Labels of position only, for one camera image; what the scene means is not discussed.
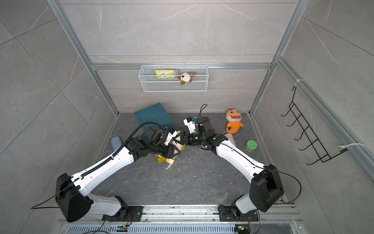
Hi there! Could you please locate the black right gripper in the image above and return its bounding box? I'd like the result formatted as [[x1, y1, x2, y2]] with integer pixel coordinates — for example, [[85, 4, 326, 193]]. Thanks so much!
[[174, 132, 206, 146]]

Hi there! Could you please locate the beige umbrella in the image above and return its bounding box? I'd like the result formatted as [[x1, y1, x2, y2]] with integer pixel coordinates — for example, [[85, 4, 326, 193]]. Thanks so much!
[[162, 138, 185, 170]]

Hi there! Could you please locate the teal drawer cabinet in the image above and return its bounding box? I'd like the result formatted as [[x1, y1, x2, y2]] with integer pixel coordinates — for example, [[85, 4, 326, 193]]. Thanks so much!
[[134, 103, 174, 128]]

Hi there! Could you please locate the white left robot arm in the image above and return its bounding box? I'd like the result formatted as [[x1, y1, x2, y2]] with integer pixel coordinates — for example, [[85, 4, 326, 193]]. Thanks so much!
[[55, 126, 178, 222]]

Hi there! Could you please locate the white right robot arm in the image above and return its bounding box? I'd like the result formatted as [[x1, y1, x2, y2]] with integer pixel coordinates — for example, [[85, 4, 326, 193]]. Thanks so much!
[[177, 117, 284, 214]]

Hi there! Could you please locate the pink folded umbrella right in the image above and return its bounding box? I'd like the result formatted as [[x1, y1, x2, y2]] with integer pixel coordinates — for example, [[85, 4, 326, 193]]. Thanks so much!
[[225, 133, 236, 146]]

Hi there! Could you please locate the orange shark plush toy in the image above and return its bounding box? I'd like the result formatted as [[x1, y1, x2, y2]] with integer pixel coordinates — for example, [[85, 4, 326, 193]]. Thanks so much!
[[226, 109, 244, 134]]

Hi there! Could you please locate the blue grey cylinder case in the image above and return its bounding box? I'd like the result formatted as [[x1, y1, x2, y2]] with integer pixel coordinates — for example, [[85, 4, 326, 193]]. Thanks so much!
[[111, 136, 122, 151]]

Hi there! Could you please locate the brown white plush dog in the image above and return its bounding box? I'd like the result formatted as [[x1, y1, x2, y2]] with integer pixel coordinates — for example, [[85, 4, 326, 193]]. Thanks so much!
[[178, 72, 196, 85]]

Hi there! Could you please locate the green lidded round tin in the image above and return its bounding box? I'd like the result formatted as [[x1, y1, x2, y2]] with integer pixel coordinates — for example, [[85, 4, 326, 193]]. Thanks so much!
[[246, 140, 258, 152]]

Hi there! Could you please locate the yellow item in basket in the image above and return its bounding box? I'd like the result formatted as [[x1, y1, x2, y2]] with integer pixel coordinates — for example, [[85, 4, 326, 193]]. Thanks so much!
[[154, 69, 178, 79]]

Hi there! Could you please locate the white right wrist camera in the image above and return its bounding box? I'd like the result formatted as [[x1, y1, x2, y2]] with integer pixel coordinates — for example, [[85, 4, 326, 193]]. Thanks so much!
[[183, 117, 196, 134]]

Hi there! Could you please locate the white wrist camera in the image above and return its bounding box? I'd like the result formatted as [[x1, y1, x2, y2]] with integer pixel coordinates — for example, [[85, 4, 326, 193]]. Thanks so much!
[[163, 130, 178, 146], [183, 117, 196, 134]]

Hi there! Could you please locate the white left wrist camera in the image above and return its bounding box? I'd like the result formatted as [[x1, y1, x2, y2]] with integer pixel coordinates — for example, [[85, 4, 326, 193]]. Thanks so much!
[[163, 130, 178, 146]]

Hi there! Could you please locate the white wire wall basket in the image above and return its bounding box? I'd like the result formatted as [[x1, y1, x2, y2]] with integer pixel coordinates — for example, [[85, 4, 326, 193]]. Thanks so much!
[[138, 64, 209, 92]]

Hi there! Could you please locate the black wire wall hook rack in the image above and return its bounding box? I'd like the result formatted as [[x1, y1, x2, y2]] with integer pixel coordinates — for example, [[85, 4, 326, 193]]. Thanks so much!
[[281, 86, 348, 166]]

